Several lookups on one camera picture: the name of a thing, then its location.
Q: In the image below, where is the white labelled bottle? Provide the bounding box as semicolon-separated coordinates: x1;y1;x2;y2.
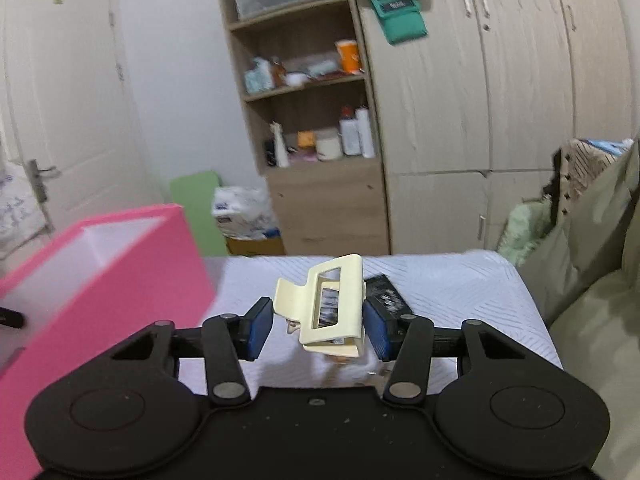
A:
339;107;362;157

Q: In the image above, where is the light green pillow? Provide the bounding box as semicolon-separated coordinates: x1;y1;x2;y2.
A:
497;200;556;267

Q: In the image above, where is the wooden wardrobe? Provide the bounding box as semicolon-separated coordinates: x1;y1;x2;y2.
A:
350;0;636;257

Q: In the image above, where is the white plastic tissue package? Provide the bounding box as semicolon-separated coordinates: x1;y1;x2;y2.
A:
212;186;281;240

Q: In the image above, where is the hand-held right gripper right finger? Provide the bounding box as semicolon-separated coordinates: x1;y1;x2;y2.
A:
362;297;536;403

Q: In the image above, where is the brown cardboard box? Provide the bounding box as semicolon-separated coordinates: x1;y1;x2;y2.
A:
225;234;286;257

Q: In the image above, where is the pink cardboard box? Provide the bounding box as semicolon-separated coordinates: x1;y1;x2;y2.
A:
0;203;217;480

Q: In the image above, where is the orange cup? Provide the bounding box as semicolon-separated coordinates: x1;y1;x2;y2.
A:
336;40;362;75

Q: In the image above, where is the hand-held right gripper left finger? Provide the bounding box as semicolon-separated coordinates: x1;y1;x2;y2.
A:
110;296;275;408

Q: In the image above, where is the wooden shelf unit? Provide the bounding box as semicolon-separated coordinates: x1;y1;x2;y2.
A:
212;0;391;257

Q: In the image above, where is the white printed cloth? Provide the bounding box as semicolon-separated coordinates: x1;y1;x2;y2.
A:
0;165;46;256

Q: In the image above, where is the white tube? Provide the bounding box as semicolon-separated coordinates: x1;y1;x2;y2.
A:
270;122;290;168

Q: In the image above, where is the small black box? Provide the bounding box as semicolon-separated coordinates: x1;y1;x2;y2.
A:
363;273;413;318

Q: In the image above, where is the metal door handle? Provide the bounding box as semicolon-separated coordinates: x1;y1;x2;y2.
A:
25;159;61;201

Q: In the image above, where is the teal pouch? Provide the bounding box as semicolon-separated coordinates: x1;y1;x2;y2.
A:
370;0;429;45

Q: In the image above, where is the white door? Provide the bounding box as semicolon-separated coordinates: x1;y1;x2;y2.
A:
0;0;161;261

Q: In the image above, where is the white cylinder bottle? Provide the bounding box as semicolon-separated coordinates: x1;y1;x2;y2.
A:
356;108;376;159

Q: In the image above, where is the cream hair claw clip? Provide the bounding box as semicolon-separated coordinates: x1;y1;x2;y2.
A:
272;254;368;359

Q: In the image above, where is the light green board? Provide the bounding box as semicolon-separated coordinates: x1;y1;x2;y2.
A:
169;170;228;257

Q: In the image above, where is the white jar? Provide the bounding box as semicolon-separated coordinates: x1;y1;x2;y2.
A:
316;129;343;161

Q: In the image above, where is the bed with patterned sheet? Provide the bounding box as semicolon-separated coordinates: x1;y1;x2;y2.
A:
177;250;563;391

